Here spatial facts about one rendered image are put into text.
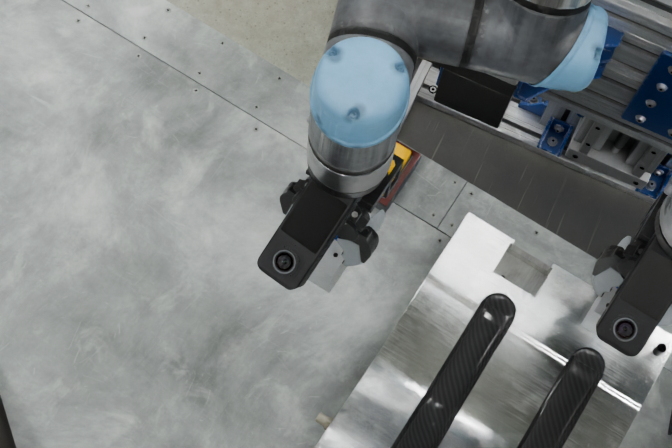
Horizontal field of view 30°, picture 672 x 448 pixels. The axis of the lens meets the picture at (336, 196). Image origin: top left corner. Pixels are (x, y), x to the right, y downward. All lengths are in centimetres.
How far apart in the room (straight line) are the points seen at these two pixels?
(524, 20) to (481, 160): 115
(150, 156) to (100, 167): 6
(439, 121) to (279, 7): 48
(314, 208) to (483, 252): 30
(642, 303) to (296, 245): 32
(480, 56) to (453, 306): 39
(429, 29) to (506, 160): 115
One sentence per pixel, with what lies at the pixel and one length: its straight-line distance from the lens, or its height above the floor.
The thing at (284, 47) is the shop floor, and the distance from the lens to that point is 245.
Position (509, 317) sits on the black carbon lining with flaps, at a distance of 135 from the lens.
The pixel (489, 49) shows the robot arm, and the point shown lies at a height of 127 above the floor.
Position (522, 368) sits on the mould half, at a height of 89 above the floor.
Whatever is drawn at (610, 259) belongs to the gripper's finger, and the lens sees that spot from 124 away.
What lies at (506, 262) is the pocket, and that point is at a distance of 139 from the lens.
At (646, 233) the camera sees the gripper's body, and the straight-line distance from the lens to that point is 121.
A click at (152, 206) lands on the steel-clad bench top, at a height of 80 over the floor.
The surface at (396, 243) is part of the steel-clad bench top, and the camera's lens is 145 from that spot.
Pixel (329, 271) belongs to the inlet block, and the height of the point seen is 96.
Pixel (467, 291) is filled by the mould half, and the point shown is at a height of 89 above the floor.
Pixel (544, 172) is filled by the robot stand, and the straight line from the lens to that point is 217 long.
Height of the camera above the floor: 216
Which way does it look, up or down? 68 degrees down
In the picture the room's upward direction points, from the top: 10 degrees clockwise
